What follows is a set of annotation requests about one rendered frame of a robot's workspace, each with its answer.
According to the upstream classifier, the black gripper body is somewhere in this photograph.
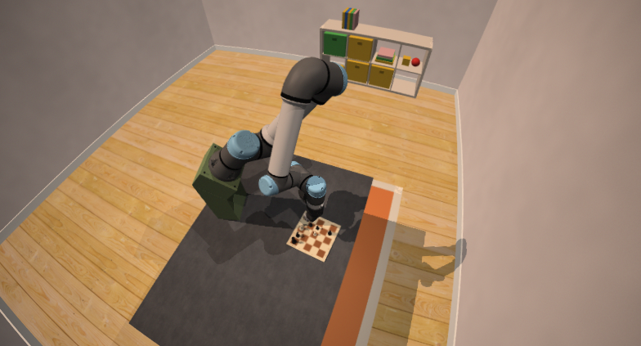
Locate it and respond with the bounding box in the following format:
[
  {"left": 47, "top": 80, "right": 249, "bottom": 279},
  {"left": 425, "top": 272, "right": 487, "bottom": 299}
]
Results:
[{"left": 298, "top": 189, "right": 325, "bottom": 222}]

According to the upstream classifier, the brown and cream chessboard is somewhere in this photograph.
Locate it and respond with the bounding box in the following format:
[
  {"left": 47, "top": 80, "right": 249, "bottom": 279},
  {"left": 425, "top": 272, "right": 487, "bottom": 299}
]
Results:
[{"left": 287, "top": 215, "right": 341, "bottom": 262}]

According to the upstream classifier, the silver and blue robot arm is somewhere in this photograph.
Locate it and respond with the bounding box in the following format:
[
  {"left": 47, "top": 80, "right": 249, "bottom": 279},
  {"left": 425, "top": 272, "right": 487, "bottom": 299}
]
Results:
[{"left": 208, "top": 57, "right": 347, "bottom": 205}]

